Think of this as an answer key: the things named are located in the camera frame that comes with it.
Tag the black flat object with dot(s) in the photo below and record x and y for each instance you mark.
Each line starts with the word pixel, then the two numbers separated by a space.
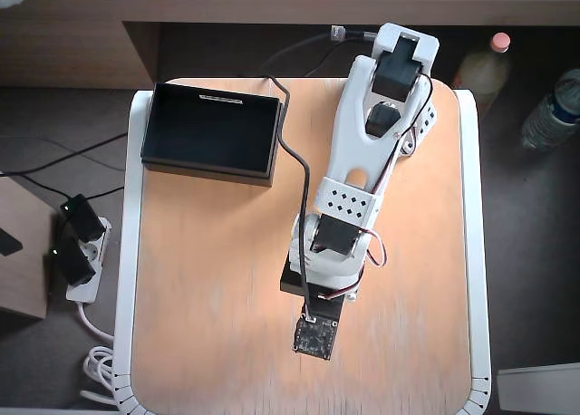
pixel 8 244

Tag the bare camera circuit board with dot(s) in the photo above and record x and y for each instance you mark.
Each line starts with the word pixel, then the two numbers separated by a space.
pixel 315 338

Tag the black rectangular bin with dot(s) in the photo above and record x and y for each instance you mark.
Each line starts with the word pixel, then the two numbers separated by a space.
pixel 208 134

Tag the black power adapter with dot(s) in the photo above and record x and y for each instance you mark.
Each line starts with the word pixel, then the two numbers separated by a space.
pixel 84 218
pixel 72 263

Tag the wooden bed frame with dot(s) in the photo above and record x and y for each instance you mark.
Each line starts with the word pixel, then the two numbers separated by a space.
pixel 68 48

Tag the white box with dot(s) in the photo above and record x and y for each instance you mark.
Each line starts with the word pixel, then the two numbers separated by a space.
pixel 539 392

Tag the pink capped juice bottle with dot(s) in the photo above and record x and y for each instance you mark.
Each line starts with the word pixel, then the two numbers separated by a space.
pixel 482 70

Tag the brown cardboard box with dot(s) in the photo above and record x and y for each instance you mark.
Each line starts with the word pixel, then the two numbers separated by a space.
pixel 22 279

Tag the white table frame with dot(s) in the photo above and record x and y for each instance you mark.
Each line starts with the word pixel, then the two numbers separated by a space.
pixel 127 252

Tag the white power strip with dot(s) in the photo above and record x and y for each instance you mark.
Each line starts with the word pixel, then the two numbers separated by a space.
pixel 86 292

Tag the clear water bottle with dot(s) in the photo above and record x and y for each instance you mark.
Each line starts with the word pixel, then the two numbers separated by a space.
pixel 544 120

